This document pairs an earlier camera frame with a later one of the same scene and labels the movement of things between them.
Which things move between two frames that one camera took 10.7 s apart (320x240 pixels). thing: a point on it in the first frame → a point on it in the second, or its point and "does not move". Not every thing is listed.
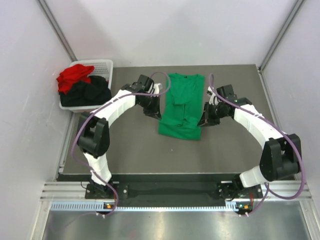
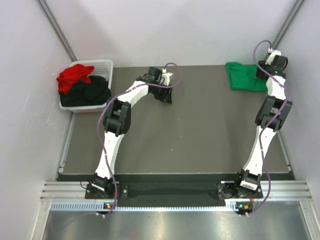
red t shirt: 76,73 does not move
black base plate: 171,191 does not move
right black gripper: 206,119 → 262,64
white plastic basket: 103,68 does not move
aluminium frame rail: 272,191 does not move
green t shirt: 184,107 → 242,77
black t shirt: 80,94 does not move
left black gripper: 155,111 → 166,96
